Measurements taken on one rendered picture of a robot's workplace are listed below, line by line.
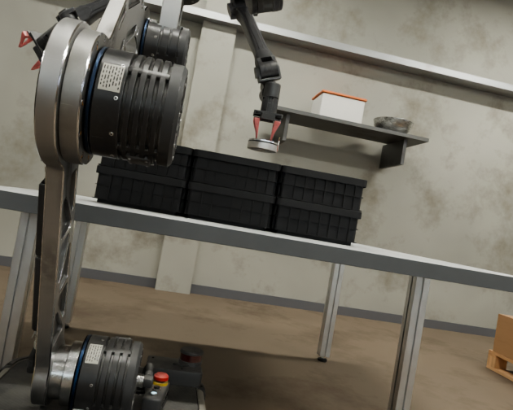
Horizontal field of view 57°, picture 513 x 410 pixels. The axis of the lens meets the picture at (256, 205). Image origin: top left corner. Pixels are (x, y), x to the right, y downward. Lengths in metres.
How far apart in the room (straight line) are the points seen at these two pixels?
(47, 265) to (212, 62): 3.56
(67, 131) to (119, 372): 0.53
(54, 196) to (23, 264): 0.91
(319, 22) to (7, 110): 2.85
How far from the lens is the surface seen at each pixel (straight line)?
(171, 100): 0.76
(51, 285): 0.97
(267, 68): 1.70
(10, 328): 1.82
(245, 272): 4.32
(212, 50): 4.38
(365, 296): 4.66
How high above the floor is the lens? 0.73
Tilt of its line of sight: 2 degrees up
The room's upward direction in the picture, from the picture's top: 10 degrees clockwise
